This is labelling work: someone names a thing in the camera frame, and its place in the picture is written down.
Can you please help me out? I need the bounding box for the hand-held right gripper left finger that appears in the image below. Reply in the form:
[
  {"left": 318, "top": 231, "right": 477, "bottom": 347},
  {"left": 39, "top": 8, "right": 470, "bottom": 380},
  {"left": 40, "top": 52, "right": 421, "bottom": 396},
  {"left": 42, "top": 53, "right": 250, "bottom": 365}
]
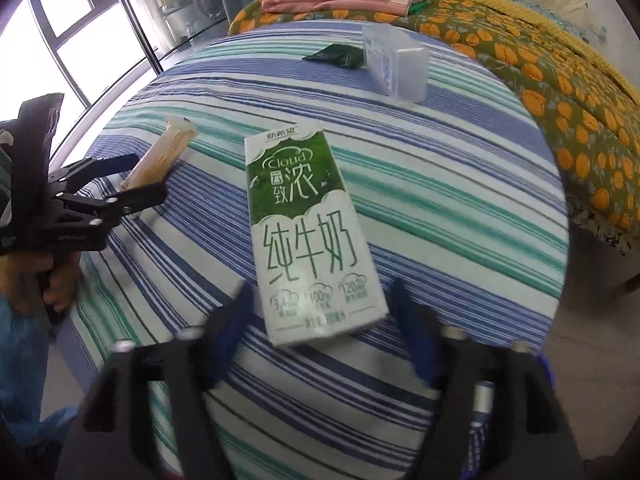
[{"left": 55, "top": 282, "right": 256, "bottom": 480}]

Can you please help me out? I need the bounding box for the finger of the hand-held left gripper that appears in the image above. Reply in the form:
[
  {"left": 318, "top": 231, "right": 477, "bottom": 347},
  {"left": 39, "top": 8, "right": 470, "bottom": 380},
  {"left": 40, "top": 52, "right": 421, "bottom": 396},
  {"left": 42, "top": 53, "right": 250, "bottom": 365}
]
[
  {"left": 47, "top": 154, "right": 141, "bottom": 196},
  {"left": 55, "top": 182, "right": 168, "bottom": 251}
]

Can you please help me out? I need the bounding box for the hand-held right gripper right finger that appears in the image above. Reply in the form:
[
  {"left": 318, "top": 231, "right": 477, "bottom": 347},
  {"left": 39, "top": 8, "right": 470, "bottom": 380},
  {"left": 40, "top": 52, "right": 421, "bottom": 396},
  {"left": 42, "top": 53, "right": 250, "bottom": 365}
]
[{"left": 390, "top": 280, "right": 586, "bottom": 480}]

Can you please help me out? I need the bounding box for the beige tube wrapper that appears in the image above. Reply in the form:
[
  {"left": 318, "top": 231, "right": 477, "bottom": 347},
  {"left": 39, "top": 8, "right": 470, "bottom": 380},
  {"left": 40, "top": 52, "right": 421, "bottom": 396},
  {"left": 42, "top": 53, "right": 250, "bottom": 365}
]
[{"left": 117, "top": 116, "right": 198, "bottom": 193}]

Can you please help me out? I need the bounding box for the green white milk carton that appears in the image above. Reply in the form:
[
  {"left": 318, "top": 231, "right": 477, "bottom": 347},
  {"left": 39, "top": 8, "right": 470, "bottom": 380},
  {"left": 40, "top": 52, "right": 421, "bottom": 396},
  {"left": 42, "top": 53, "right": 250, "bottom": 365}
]
[{"left": 244, "top": 122, "right": 390, "bottom": 347}]

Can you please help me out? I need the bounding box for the person's left hand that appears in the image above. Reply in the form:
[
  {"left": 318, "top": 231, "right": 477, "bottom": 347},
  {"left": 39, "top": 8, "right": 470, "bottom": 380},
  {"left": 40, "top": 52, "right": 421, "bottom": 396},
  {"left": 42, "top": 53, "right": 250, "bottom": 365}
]
[{"left": 0, "top": 251, "right": 82, "bottom": 317}]

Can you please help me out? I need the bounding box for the dark framed window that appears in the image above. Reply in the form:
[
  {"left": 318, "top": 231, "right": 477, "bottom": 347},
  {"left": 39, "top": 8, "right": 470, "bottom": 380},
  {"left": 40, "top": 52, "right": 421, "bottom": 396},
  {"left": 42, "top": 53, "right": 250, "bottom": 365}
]
[{"left": 0, "top": 0, "right": 166, "bottom": 171}]

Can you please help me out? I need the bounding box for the dark green packet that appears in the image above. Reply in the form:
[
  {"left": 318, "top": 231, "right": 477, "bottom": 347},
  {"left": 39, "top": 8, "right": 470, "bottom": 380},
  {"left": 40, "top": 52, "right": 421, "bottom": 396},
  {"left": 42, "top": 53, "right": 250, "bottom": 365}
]
[{"left": 301, "top": 44, "right": 368, "bottom": 69}]

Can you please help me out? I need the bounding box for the clear plastic box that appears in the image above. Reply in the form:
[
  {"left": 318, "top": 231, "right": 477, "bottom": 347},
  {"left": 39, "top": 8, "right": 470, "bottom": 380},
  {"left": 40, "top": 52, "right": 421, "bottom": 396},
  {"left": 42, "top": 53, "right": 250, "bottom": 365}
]
[{"left": 362, "top": 24, "right": 429, "bottom": 103}]

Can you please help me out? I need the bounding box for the orange floral blanket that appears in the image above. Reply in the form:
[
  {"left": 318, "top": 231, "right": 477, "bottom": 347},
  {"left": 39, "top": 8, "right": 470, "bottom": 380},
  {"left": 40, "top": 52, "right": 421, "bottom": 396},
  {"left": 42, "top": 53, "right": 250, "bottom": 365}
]
[{"left": 227, "top": 0, "right": 640, "bottom": 256}]

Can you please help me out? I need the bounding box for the teal floral sheet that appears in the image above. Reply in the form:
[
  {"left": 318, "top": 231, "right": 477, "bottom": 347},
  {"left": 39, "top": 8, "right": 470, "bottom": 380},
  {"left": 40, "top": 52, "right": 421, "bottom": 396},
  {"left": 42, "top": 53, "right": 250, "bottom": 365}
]
[{"left": 500, "top": 0, "right": 588, "bottom": 41}]

